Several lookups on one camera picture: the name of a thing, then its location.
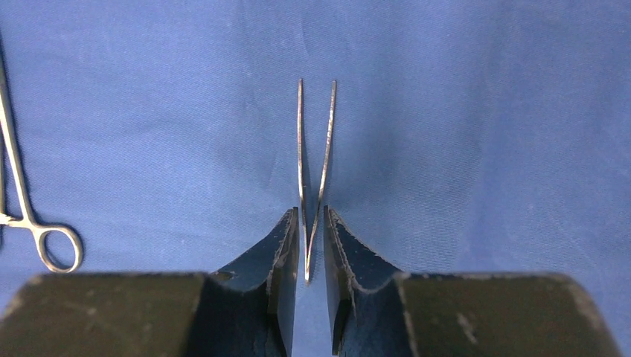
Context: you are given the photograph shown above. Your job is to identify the steel hemostat forceps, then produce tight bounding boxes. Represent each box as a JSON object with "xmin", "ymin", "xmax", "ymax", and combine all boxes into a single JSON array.
[{"xmin": 1, "ymin": 63, "xmax": 84, "ymax": 274}]

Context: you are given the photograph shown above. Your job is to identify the blue surgical wrap cloth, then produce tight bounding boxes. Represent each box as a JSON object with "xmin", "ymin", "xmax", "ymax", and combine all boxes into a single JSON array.
[{"xmin": 1, "ymin": 1, "xmax": 630, "ymax": 356}]

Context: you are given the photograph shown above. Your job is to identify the steel tweezers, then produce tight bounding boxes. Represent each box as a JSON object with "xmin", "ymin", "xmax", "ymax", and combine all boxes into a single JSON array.
[{"xmin": 296, "ymin": 78, "xmax": 337, "ymax": 285}]

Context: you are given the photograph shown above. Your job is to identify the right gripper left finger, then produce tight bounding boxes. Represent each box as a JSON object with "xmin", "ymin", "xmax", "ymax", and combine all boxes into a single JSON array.
[{"xmin": 1, "ymin": 208, "xmax": 299, "ymax": 356}]

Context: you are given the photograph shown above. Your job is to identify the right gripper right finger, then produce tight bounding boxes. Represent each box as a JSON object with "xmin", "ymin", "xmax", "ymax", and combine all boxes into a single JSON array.
[{"xmin": 323, "ymin": 207, "xmax": 621, "ymax": 356}]

